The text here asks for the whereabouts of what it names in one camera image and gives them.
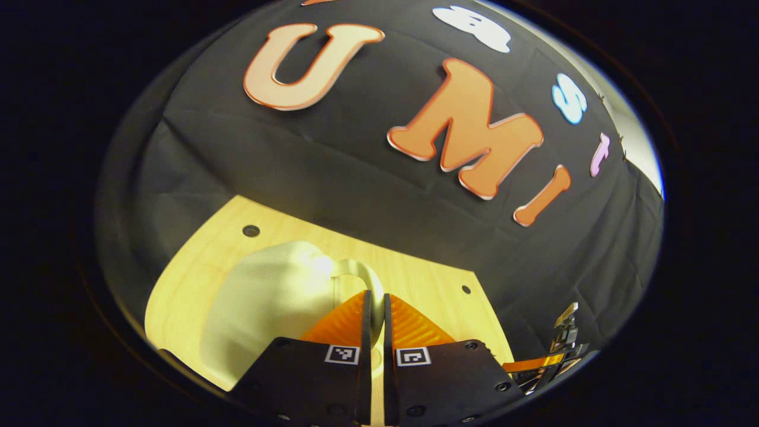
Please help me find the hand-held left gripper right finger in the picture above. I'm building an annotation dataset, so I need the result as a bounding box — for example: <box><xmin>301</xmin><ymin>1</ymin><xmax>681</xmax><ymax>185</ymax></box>
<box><xmin>382</xmin><ymin>293</ymin><xmax>526</xmax><ymax>426</ymax></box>

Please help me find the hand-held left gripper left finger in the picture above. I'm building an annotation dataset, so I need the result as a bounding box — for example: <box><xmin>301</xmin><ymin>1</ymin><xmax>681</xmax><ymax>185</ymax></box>
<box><xmin>230</xmin><ymin>289</ymin><xmax>374</xmax><ymax>427</ymax></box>

